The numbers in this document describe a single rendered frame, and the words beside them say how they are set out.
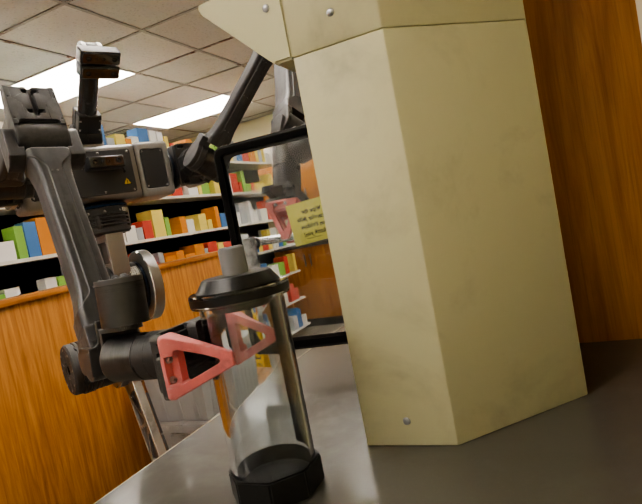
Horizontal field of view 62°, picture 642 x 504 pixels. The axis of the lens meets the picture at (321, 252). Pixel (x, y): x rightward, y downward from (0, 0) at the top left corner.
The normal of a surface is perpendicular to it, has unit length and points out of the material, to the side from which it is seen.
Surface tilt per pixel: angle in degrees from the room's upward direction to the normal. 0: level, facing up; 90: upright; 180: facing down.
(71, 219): 60
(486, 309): 90
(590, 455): 0
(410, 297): 90
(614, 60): 90
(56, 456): 90
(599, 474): 0
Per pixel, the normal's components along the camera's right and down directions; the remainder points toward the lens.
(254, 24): -0.40, 0.13
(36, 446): 0.90, -0.15
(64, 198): 0.45, -0.56
